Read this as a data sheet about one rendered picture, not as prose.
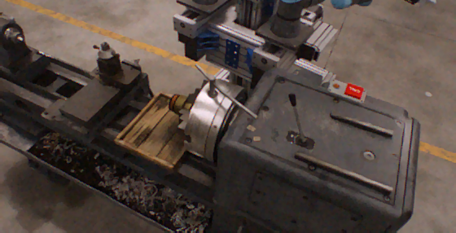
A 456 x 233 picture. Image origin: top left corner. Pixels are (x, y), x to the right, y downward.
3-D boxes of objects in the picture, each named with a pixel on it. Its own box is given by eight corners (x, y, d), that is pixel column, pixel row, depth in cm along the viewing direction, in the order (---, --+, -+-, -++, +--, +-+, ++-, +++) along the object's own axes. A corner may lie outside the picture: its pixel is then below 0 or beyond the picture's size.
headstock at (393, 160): (380, 171, 144) (424, 111, 116) (361, 274, 114) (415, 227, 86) (256, 121, 160) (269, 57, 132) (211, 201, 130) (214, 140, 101)
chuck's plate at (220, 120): (246, 120, 150) (251, 72, 125) (214, 177, 133) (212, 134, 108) (238, 116, 151) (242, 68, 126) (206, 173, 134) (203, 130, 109)
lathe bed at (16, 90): (253, 160, 167) (258, 138, 153) (224, 216, 145) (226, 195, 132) (29, 63, 208) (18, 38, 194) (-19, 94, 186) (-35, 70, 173)
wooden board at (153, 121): (212, 116, 160) (213, 111, 158) (173, 173, 138) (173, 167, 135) (160, 95, 168) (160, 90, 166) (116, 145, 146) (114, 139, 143)
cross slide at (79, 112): (146, 72, 171) (145, 66, 167) (88, 129, 143) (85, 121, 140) (120, 63, 175) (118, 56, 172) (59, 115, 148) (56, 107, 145)
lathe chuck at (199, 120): (238, 116, 151) (242, 68, 126) (206, 173, 134) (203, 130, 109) (221, 109, 153) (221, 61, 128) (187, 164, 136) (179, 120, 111)
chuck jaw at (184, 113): (207, 116, 128) (192, 134, 119) (206, 126, 131) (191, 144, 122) (182, 107, 131) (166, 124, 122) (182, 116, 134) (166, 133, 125)
